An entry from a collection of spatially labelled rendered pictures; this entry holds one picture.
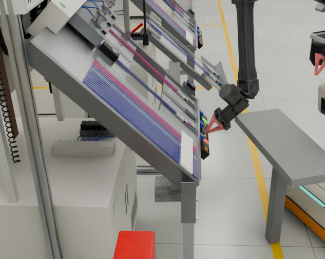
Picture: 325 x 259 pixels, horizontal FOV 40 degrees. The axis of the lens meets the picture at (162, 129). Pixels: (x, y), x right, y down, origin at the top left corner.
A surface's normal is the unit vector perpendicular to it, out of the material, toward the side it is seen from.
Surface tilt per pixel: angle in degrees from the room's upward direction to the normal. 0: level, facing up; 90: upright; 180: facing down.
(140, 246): 0
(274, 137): 0
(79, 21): 90
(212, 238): 0
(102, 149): 90
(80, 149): 90
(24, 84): 90
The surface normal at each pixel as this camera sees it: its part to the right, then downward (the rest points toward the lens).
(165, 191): -0.03, -0.88
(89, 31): -0.06, 0.48
